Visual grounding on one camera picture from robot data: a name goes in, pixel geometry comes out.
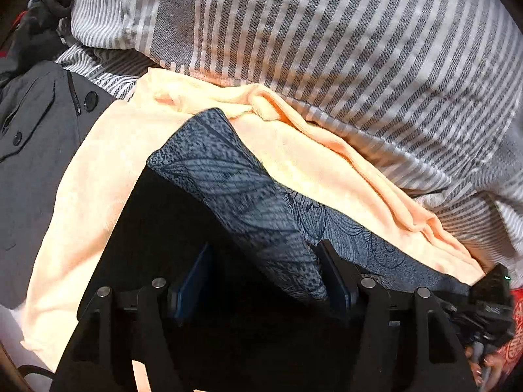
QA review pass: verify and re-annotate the black pants blue floral trim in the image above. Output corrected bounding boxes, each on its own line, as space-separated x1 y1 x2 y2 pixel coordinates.
77 107 471 392

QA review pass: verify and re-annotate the operator right hand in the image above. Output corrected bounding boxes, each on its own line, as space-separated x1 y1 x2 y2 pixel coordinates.
464 346 509 391

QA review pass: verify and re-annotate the red embroidered pillow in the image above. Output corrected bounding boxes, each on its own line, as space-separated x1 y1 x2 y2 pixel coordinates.
487 286 523 392

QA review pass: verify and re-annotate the peach orange bed blanket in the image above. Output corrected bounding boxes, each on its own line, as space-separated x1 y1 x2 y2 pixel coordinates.
22 68 482 369

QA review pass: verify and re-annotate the grey white striped duvet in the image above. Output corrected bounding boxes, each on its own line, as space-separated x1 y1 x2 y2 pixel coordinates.
58 0 522 287

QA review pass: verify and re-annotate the grey button jacket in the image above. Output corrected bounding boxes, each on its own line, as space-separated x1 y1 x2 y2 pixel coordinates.
0 0 118 309

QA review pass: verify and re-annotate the black cable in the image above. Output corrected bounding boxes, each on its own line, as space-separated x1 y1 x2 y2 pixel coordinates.
16 363 56 384

